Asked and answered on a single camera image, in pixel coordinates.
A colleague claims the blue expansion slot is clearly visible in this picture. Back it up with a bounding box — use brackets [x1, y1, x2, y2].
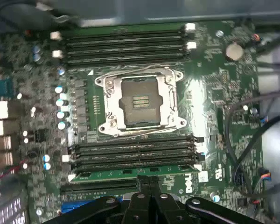
[61, 196, 131, 215]

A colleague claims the silver CPU socket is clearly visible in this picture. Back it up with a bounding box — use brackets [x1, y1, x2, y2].
[94, 66, 188, 139]

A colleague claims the black round fan housing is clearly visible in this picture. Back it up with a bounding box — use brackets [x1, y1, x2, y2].
[0, 0, 81, 31]

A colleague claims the green RAM stick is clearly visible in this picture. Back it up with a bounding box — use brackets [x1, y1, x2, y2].
[71, 164, 200, 183]

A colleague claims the multicoloured wire plug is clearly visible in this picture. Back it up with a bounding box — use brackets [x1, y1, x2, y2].
[258, 167, 274, 183]

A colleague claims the black card with white print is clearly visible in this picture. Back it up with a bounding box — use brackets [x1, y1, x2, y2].
[0, 195, 30, 224]

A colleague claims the black RAM slot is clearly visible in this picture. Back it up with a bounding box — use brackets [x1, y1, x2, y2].
[51, 41, 197, 58]
[71, 151, 206, 170]
[60, 35, 194, 49]
[62, 144, 201, 163]
[50, 23, 196, 41]
[70, 135, 205, 152]
[63, 52, 193, 68]

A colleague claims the white barcode sticker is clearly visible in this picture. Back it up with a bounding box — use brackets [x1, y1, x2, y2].
[197, 171, 209, 183]

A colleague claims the thin wire locking lever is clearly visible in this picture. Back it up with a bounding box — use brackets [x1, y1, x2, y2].
[99, 128, 175, 139]
[102, 64, 171, 79]

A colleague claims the black looped wire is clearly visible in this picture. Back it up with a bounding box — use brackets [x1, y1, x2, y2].
[224, 95, 280, 194]

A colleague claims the red wire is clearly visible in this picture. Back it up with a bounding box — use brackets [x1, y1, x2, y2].
[0, 158, 29, 186]

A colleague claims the grey PC case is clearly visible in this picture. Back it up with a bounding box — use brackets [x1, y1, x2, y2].
[0, 0, 280, 224]

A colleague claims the black thick wire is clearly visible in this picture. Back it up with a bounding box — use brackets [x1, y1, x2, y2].
[252, 113, 280, 199]

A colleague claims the silver socket cover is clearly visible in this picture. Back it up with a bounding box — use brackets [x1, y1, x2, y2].
[103, 69, 178, 138]

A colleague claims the black expansion slot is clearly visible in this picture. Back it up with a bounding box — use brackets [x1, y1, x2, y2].
[60, 182, 139, 194]

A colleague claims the silver rear port block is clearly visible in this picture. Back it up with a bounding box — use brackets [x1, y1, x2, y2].
[0, 100, 23, 175]

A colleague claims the silver coin cell battery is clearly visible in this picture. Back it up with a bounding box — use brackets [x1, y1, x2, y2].
[225, 42, 245, 62]

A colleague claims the green Dell motherboard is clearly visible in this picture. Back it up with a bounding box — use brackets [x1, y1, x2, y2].
[0, 20, 268, 224]

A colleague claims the teal port connector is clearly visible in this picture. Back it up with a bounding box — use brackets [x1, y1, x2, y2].
[0, 73, 16, 100]

